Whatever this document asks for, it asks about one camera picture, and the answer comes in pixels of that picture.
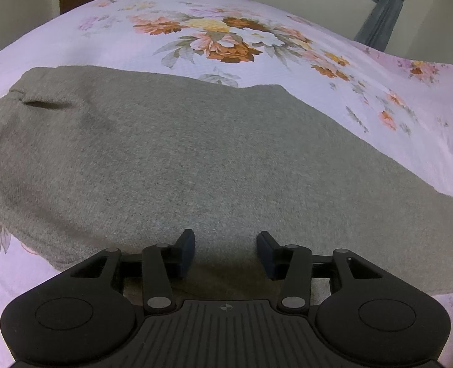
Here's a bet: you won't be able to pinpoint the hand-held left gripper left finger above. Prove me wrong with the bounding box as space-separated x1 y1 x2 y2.
69 229 195 316

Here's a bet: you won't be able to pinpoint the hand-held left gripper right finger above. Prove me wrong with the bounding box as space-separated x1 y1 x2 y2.
257 231 385 312

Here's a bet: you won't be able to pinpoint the grey curtain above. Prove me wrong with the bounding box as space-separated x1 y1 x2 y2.
354 0 408 53

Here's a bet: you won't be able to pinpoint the grey pants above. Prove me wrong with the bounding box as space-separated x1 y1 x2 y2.
0 66 453 297

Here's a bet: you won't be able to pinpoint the floral bed sheet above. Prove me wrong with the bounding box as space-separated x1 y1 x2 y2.
0 0 453 368

